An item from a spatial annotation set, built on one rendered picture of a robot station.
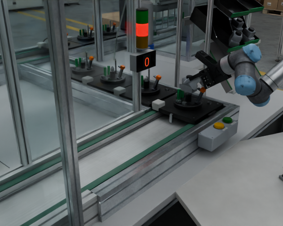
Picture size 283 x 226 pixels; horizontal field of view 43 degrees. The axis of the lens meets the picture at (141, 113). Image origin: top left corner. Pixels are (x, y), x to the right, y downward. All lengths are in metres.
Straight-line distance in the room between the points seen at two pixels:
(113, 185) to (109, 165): 0.19
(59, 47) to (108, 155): 0.67
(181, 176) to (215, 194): 0.15
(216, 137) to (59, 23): 0.86
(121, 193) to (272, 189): 0.54
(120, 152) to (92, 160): 0.12
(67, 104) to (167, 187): 0.59
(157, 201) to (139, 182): 0.09
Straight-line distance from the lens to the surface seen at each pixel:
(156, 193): 1.27
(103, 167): 1.31
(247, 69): 1.39
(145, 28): 1.46
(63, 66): 0.81
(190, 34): 2.63
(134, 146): 1.43
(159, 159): 1.27
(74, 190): 0.96
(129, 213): 1.19
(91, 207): 1.12
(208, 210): 1.23
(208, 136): 1.43
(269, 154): 1.58
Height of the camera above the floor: 1.65
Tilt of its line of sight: 25 degrees down
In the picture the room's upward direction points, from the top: straight up
